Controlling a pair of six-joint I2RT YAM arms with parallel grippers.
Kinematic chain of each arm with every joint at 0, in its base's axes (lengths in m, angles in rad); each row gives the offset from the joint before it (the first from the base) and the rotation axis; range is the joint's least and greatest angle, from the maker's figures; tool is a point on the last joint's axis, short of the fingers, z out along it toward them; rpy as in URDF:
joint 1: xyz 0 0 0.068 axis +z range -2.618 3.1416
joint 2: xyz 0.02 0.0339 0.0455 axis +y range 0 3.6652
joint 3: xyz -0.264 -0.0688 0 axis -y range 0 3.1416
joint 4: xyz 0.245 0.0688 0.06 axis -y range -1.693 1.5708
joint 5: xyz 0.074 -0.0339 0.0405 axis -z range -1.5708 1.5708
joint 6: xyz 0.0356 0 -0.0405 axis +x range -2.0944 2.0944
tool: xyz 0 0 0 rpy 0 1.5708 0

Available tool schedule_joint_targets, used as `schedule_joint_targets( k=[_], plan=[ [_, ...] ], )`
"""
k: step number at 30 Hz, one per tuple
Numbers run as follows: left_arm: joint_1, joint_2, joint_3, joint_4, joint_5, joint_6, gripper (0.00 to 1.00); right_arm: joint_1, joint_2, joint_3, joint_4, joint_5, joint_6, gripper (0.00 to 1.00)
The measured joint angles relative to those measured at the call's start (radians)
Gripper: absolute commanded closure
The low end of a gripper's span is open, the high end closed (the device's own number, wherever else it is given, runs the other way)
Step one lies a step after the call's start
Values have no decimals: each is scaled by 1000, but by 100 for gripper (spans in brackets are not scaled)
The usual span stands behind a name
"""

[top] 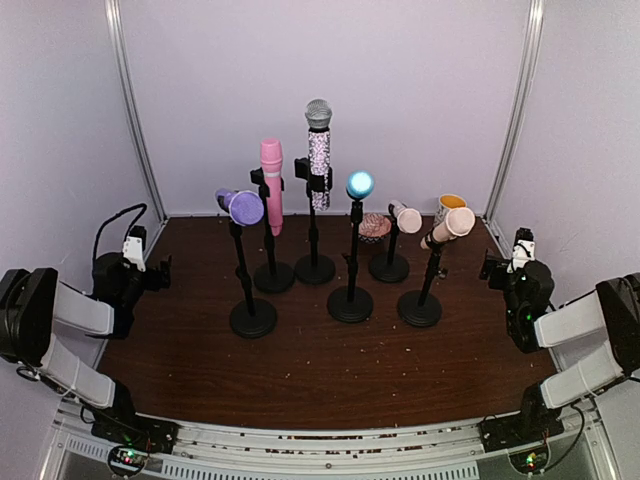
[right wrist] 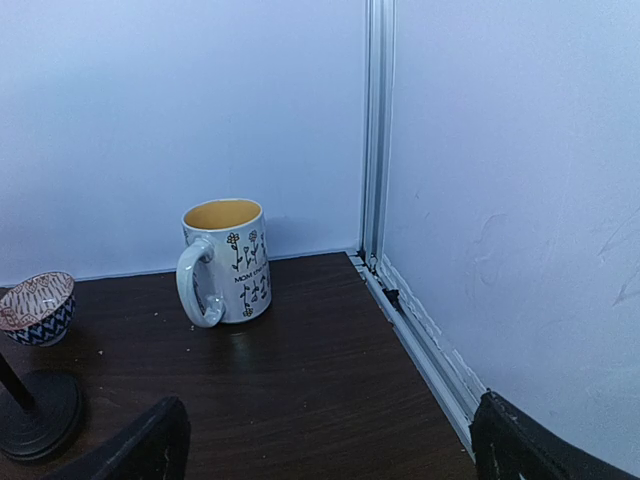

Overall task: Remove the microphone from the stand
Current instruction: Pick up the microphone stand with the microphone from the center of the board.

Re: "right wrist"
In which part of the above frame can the patterned ceramic bowl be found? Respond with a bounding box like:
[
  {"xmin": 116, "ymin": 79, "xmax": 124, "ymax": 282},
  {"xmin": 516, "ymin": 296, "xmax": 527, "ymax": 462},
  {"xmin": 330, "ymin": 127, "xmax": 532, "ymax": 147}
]
[{"xmin": 1, "ymin": 272, "xmax": 76, "ymax": 347}]

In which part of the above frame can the aluminium right corner post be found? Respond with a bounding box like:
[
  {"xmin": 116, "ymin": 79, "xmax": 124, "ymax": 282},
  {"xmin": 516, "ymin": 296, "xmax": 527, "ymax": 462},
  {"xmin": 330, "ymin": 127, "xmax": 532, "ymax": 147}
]
[{"xmin": 350, "ymin": 1, "xmax": 484, "ymax": 453}]

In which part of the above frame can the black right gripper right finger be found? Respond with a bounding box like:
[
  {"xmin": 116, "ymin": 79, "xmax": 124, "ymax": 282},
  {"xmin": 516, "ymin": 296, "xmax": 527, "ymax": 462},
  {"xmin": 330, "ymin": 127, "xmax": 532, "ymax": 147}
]
[{"xmin": 470, "ymin": 391, "xmax": 634, "ymax": 480}]

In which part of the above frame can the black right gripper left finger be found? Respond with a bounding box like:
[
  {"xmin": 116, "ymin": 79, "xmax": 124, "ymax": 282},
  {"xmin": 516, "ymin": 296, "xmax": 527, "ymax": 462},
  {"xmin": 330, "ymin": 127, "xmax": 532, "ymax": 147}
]
[{"xmin": 74, "ymin": 396, "xmax": 191, "ymax": 479}]

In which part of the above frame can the white floral mug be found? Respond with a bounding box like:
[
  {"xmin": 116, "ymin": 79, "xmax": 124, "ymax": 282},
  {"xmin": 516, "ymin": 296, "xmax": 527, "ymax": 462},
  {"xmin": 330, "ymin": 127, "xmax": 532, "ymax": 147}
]
[{"xmin": 176, "ymin": 199, "xmax": 272, "ymax": 328}]

